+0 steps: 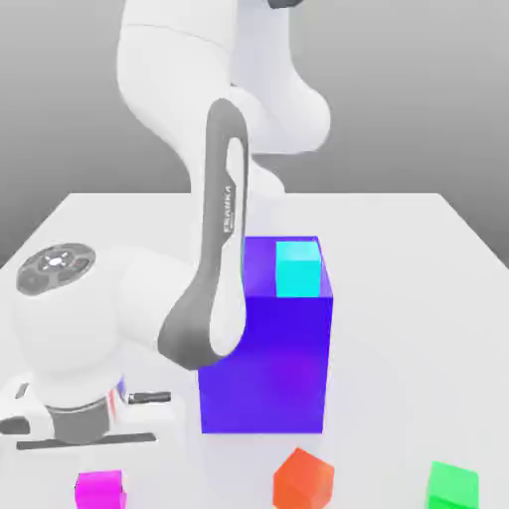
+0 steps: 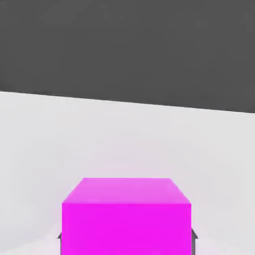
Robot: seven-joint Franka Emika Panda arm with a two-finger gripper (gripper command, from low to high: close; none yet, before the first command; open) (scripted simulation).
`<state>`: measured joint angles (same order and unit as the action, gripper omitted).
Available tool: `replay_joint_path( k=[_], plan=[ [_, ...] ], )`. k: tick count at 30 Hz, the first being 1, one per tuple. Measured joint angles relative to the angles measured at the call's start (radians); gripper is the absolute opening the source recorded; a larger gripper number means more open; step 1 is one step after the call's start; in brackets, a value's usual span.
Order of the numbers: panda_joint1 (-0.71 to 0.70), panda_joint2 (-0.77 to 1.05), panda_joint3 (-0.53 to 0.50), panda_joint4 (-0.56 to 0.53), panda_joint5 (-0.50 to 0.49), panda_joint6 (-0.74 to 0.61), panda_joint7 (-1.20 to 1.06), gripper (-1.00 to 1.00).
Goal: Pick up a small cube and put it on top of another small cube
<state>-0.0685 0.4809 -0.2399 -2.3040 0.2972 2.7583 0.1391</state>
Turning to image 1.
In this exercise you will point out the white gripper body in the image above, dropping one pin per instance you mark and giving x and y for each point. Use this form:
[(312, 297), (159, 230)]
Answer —
[(135, 423)]

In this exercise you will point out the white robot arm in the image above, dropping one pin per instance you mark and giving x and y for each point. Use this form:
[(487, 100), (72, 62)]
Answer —
[(167, 119)]

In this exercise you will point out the small magenta cube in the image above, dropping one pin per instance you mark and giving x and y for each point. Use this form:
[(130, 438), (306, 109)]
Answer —
[(97, 491)]

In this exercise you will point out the small orange cube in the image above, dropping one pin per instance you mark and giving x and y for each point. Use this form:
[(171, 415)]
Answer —
[(302, 483)]

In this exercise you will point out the small cyan cube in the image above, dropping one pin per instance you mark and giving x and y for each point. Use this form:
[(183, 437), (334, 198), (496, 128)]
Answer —
[(298, 274)]

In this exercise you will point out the small green cube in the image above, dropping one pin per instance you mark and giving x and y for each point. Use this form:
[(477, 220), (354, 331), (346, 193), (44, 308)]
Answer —
[(451, 487)]

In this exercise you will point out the large blue box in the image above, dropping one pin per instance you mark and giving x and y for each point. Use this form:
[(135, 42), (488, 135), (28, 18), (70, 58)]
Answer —
[(278, 358)]

